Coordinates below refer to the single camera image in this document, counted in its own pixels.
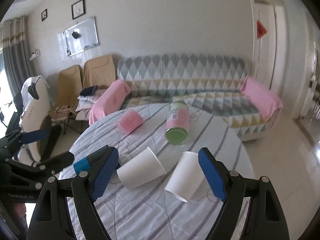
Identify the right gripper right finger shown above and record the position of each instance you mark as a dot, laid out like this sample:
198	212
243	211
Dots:
228	188

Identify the grey curtain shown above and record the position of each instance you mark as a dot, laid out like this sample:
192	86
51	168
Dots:
17	64

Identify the white paper cup right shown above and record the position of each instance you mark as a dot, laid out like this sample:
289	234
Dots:
186	177

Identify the white paper cup left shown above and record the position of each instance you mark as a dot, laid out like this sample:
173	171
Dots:
140	170

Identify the small black framed picture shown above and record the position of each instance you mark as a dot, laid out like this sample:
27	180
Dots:
44	15

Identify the sofa with diamond cover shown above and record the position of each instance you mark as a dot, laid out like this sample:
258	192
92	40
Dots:
205	81

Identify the red door decoration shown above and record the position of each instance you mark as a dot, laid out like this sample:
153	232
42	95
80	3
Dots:
261	30

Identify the pink towel right armrest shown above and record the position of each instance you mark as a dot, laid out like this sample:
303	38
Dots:
265	101

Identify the white paper cup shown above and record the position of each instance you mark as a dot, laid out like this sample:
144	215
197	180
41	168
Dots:
140	170
186	177

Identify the folded clothes pile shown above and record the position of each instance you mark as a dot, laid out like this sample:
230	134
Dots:
87	98

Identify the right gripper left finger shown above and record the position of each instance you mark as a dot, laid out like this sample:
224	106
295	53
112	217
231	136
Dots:
87	187

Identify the pink towel left armrest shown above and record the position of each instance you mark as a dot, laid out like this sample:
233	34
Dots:
110	101

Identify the white whiteboard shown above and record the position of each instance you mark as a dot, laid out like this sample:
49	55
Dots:
80	37

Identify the tan folding chair left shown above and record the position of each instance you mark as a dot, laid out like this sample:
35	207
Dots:
69	86

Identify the tan folding chair right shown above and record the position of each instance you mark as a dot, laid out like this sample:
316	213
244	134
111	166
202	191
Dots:
99	72

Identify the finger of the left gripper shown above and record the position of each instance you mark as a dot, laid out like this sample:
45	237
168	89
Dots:
82	162
13	141

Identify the tan folding chair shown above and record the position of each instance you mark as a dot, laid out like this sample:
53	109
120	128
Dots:
99	72
69	86

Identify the pink plastic cup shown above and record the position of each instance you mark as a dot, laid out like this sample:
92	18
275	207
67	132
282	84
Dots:
129	121

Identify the pink towel armrest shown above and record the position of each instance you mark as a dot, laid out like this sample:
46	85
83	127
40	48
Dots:
265	101
110	101

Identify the white door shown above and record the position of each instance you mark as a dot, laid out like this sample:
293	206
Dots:
270	51

